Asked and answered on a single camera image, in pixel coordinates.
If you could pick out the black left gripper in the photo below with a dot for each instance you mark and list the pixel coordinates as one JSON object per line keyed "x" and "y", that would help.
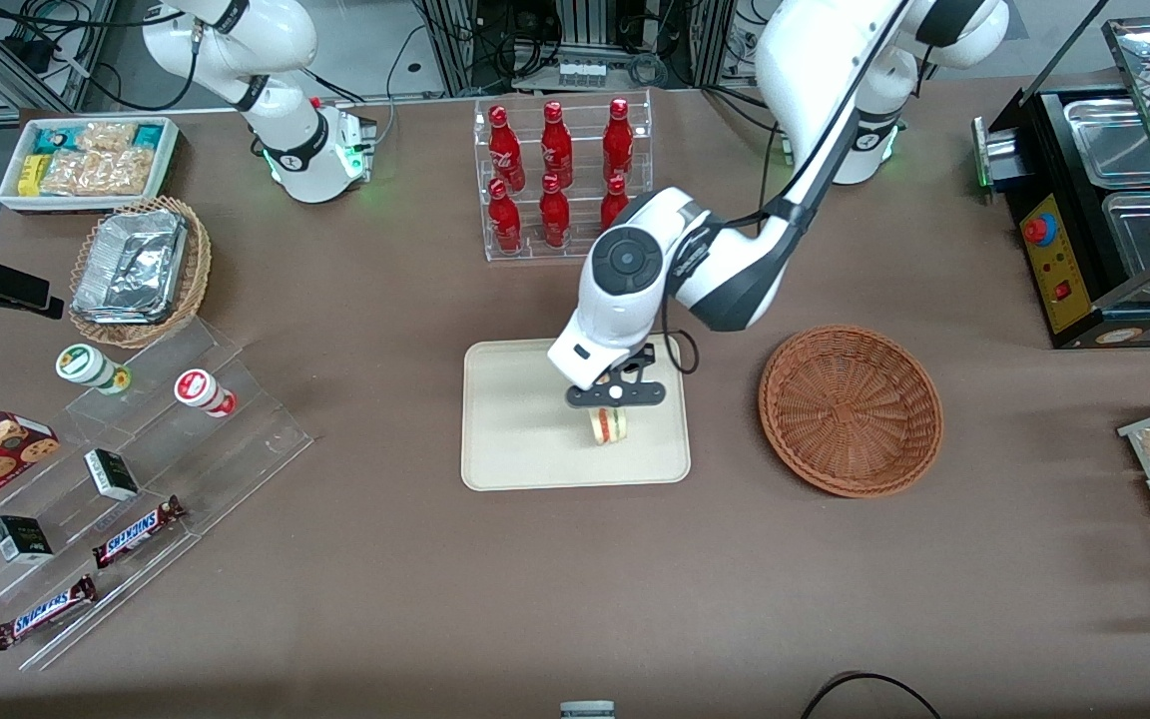
{"x": 631, "y": 367}

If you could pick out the triangular sandwich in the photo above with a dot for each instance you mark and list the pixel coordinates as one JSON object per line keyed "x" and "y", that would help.
{"x": 607, "y": 427}

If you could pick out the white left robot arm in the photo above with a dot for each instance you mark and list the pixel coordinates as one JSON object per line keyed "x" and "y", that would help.
{"x": 815, "y": 60}

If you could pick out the cream plastic tray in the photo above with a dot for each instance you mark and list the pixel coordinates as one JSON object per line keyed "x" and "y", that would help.
{"x": 515, "y": 429}

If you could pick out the brown round wicker basket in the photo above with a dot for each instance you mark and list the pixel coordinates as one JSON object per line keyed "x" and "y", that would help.
{"x": 850, "y": 409}

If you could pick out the light oval wicker basket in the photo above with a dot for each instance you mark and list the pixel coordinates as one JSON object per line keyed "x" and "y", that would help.
{"x": 198, "y": 270}

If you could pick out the clear acrylic bottle rack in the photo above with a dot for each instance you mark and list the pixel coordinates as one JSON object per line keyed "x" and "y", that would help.
{"x": 583, "y": 245}

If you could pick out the red cola bottle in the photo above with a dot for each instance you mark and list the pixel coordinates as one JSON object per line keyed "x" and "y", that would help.
{"x": 554, "y": 218}
{"x": 618, "y": 145}
{"x": 505, "y": 225}
{"x": 613, "y": 205}
{"x": 556, "y": 150}
{"x": 504, "y": 150}

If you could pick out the white connector block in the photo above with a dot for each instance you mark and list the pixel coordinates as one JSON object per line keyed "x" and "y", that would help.
{"x": 580, "y": 72}

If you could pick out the small grey device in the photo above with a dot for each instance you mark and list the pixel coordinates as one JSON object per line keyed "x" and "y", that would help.
{"x": 587, "y": 711}

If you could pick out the clear acrylic step display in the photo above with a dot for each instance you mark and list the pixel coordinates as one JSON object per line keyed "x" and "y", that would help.
{"x": 236, "y": 449}

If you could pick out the black food warmer machine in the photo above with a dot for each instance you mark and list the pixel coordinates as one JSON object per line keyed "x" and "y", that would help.
{"x": 1059, "y": 270}

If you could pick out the red lid cup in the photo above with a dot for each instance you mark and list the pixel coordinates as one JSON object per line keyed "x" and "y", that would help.
{"x": 196, "y": 387}

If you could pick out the stacked aluminium foil trays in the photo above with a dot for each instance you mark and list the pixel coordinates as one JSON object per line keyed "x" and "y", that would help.
{"x": 131, "y": 270}

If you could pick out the Snickers bar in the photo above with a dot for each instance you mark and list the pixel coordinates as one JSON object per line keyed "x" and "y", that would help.
{"x": 44, "y": 612}
{"x": 136, "y": 532}

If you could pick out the teal snack pack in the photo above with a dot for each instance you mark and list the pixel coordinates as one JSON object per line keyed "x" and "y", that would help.
{"x": 56, "y": 140}
{"x": 148, "y": 136}

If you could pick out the small black carton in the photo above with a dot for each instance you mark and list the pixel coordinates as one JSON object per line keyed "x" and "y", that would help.
{"x": 21, "y": 539}
{"x": 111, "y": 477}

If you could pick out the green lid cup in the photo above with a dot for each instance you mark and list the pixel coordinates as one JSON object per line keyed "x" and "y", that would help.
{"x": 84, "y": 364}

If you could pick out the clear bag of crackers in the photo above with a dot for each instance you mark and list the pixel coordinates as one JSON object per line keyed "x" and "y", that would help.
{"x": 106, "y": 136}
{"x": 96, "y": 172}

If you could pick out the white snack bin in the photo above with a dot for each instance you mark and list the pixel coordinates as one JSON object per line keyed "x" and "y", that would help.
{"x": 76, "y": 202}

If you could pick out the yellow snack pack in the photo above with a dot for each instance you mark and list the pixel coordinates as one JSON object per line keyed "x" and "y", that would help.
{"x": 30, "y": 176}

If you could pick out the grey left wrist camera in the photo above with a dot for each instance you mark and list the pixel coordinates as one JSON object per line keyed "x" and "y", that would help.
{"x": 615, "y": 394}

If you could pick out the aluminium profile frame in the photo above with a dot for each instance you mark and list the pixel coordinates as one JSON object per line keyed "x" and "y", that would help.
{"x": 585, "y": 20}

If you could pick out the black clamp mount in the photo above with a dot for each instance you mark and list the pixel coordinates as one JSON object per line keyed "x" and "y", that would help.
{"x": 6, "y": 285}

